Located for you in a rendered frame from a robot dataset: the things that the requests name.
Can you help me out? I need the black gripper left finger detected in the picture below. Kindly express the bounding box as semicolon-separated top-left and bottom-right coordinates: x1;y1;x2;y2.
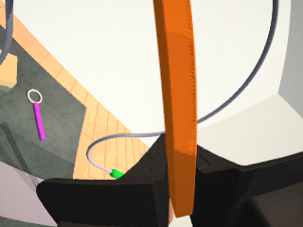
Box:
35;133;169;227

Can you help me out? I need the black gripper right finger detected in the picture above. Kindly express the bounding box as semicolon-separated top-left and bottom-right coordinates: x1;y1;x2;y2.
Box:
190;145;303;227

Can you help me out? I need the orange handle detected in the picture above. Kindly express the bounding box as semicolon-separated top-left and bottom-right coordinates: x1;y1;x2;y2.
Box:
152;0;197;218

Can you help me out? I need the white ring with pink handle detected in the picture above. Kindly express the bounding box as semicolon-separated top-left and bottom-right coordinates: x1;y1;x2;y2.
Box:
27;88;45;140

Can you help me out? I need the pale yellow square block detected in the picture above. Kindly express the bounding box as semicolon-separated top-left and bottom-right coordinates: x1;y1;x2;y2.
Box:
0;54;18;87

